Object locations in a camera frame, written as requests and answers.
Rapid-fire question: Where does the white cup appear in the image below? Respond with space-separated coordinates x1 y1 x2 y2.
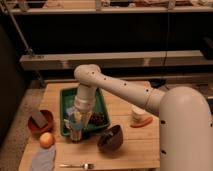
131 105 146 121

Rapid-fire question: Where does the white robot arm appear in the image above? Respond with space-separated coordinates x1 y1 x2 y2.
74 64 213 171

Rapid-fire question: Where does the green plastic tray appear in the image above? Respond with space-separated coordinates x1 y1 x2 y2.
60 87 110 137

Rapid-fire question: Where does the bunch of dark grapes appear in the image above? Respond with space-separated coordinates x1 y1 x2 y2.
89 113 104 125

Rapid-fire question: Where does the blue sponge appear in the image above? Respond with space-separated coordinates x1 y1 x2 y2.
66 107 75 117

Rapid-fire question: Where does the wooden table board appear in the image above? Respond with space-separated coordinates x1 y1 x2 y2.
18 80 161 171

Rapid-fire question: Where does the dark brown bowl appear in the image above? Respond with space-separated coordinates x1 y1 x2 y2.
97 125 123 152

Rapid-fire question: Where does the grey sponge block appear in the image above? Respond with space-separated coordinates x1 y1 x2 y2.
32 111 47 128

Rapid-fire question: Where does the orange fruit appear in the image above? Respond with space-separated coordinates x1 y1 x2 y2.
39 132 54 148

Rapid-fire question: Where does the metal fork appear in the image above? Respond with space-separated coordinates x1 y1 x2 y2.
59 163 95 170

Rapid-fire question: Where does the orange bowl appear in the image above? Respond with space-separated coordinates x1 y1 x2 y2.
28 110 53 134

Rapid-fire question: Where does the light blue cloth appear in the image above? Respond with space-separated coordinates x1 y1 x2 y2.
29 146 56 171

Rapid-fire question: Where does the orange carrot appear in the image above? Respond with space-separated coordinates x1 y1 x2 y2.
130 117 153 128

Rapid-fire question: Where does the grey metal rail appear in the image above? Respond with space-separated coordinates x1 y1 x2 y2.
20 50 213 71

